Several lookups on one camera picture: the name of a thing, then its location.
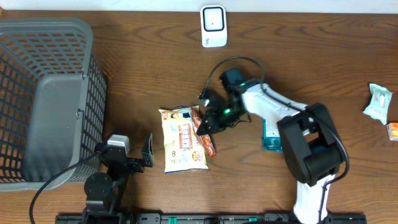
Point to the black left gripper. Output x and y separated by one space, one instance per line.
148 154

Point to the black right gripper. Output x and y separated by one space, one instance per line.
214 126

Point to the brown chocolate bar wrapper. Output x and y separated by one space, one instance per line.
205 140

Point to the white snack bag red label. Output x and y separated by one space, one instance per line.
183 149

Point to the blue mouthwash bottle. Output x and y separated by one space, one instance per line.
271 138

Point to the teal wet wipes pack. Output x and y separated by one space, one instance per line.
379 104

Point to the small orange white box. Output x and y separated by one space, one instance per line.
392 130

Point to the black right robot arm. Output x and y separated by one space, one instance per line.
312 148

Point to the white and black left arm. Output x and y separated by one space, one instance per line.
105 190

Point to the white barcode scanner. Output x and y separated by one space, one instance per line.
213 26

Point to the grey plastic shopping basket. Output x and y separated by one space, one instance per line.
53 97

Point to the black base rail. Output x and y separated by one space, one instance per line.
156 218

